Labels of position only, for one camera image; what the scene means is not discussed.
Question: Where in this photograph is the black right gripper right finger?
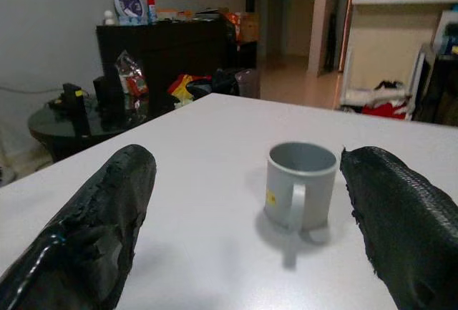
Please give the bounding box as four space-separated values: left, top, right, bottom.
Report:
339 146 458 310

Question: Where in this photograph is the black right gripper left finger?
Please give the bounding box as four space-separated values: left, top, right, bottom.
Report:
0 144 158 310

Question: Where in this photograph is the round black glass table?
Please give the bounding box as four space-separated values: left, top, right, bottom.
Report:
27 93 151 163

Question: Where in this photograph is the red cloth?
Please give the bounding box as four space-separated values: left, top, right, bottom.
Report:
360 97 413 121

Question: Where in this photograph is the small black box device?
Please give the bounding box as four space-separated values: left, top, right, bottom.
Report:
49 82 90 114

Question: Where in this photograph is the black speaker box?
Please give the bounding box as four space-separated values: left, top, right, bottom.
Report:
92 74 125 112

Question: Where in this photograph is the black cloth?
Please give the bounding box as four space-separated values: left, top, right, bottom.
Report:
373 79 406 92

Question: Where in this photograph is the shiny red snack bag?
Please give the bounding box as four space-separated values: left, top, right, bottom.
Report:
114 49 150 110

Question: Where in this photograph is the red yellow clothing pile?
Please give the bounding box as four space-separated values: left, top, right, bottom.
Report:
167 73 215 107

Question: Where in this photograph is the black wooden cabinet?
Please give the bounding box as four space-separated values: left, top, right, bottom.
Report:
95 19 258 114

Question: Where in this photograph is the white shelf unit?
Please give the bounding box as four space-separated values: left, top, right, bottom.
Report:
338 0 458 110

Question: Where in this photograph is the dark grey bin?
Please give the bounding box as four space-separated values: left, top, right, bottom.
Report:
233 68 261 99

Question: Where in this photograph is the blue bottle with red cap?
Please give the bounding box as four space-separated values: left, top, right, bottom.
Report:
146 0 158 24

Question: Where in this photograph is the round white purple clock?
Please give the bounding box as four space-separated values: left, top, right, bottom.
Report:
114 0 145 18

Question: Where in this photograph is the brown cardboard box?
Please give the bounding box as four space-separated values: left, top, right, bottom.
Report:
228 11 260 44

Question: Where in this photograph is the grey mug with handle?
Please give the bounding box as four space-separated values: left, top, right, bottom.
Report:
263 141 338 243

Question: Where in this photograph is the dark furniture frame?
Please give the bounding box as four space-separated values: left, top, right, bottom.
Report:
416 43 458 127

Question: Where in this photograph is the grey wall cable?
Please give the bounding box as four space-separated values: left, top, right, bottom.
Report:
0 85 66 95

